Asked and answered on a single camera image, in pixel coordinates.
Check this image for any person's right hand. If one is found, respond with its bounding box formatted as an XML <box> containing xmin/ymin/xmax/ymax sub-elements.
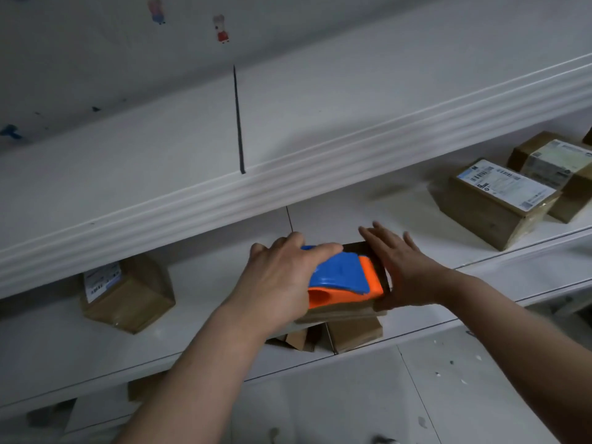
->
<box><xmin>358</xmin><ymin>221</ymin><xmax>453</xmax><ymax>311</ymax></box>

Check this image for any person's left hand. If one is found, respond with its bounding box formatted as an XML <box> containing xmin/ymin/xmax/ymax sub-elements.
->
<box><xmin>223</xmin><ymin>232</ymin><xmax>344</xmax><ymax>339</ymax></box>

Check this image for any blue and orange tape dispenser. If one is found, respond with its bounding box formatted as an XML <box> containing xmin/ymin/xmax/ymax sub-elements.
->
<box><xmin>301</xmin><ymin>245</ymin><xmax>385</xmax><ymax>310</ymax></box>

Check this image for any person's right forearm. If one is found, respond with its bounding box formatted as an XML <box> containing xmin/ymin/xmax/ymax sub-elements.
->
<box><xmin>439</xmin><ymin>270</ymin><xmax>592</xmax><ymax>444</ymax></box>

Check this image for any person's left forearm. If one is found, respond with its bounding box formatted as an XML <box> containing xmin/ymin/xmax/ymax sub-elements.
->
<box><xmin>113</xmin><ymin>304</ymin><xmax>274</xmax><ymax>444</ymax></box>

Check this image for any flat labelled cardboard box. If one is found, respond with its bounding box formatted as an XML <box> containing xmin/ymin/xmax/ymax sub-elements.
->
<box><xmin>436</xmin><ymin>158</ymin><xmax>563</xmax><ymax>251</ymax></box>

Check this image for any white shelf unit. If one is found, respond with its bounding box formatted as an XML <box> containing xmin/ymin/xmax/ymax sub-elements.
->
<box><xmin>0</xmin><ymin>0</ymin><xmax>592</xmax><ymax>444</ymax></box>

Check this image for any taped labelled cardboard box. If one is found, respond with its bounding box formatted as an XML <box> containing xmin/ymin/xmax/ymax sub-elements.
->
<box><xmin>507</xmin><ymin>130</ymin><xmax>592</xmax><ymax>224</ymax></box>

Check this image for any small labelled cardboard box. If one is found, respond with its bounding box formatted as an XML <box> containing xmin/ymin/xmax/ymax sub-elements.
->
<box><xmin>81</xmin><ymin>255</ymin><xmax>176</xmax><ymax>335</ymax></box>

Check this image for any plain brown cardboard box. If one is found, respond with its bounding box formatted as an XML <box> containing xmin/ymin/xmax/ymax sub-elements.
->
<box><xmin>127</xmin><ymin>371</ymin><xmax>168</xmax><ymax>403</ymax></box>

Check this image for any red cartoon wall sticker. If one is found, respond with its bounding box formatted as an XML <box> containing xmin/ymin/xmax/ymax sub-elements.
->
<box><xmin>212</xmin><ymin>14</ymin><xmax>230</xmax><ymax>44</ymax></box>

